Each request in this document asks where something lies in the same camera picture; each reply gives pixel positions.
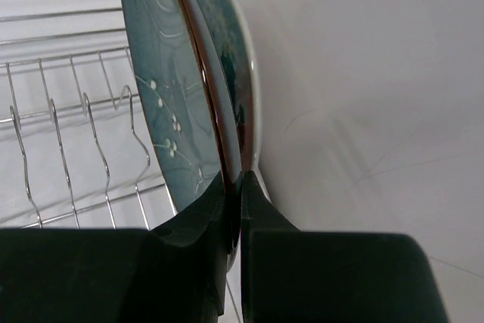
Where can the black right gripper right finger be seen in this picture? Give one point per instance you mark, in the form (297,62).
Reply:
(288,275)

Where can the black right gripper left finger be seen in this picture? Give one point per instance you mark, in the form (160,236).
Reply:
(172,273)

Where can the dark blue blossom plate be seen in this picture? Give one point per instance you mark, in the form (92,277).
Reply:
(183,83)

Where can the large red teal floral plate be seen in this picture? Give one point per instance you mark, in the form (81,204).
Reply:
(228,24)

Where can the chrome wire dish rack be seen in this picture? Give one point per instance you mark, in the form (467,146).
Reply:
(76,152)

